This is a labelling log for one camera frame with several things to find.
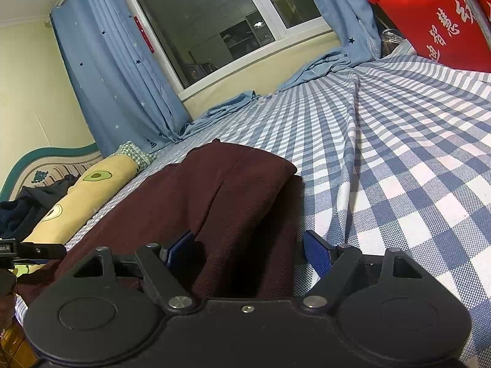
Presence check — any dark clothes pile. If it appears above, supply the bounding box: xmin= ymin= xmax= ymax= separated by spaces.
xmin=0 ymin=174 xmax=82 ymax=239

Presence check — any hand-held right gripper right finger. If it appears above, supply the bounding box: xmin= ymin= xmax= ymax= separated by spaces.
xmin=301 ymin=230 xmax=424 ymax=309

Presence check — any green checked cloth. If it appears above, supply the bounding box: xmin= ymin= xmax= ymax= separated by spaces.
xmin=115 ymin=141 xmax=157 ymax=172

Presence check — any teal trimmed headboard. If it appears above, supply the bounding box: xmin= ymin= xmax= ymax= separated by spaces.
xmin=0 ymin=143 xmax=102 ymax=202

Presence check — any white framed window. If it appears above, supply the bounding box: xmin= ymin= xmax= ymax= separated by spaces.
xmin=117 ymin=0 xmax=335 ymax=101

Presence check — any red fabric bag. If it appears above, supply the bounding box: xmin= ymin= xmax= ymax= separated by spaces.
xmin=365 ymin=0 xmax=491 ymax=74

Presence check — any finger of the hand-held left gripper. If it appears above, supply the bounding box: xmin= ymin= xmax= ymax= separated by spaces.
xmin=15 ymin=242 xmax=68 ymax=266

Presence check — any red paper strip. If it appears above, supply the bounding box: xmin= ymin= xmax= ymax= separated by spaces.
xmin=134 ymin=15 xmax=155 ymax=53

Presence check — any clear plastic bag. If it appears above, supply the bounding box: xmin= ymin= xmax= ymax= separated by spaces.
xmin=380 ymin=28 xmax=416 ymax=59

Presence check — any maroon printed shirt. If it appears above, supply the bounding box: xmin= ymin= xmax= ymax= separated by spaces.
xmin=15 ymin=138 xmax=306 ymax=315

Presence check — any blue star curtain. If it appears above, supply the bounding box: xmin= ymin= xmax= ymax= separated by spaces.
xmin=280 ymin=0 xmax=384 ymax=90
xmin=50 ymin=0 xmax=262 ymax=159

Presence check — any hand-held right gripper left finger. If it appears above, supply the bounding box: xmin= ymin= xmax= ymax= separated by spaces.
xmin=71 ymin=231 xmax=198 ymax=313

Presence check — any yellow avocado print pillow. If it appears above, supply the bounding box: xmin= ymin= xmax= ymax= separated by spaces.
xmin=26 ymin=153 xmax=141 ymax=247

